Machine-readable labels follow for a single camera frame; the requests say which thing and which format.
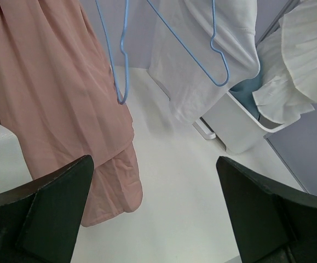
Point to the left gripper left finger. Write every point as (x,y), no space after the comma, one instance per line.
(40,220)

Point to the white plastic basket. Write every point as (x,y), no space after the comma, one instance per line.
(236,127)

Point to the pink dress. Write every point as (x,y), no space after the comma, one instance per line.
(57,95)

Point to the blue denim skirt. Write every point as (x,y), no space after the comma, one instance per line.
(243,93)

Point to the white skirt on right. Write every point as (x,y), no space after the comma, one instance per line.
(202,54)

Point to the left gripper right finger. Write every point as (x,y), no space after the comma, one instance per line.
(271,222)

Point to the white ruffled dress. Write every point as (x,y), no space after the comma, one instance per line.
(289,62)

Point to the white garment far left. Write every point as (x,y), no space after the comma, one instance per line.
(2,153)

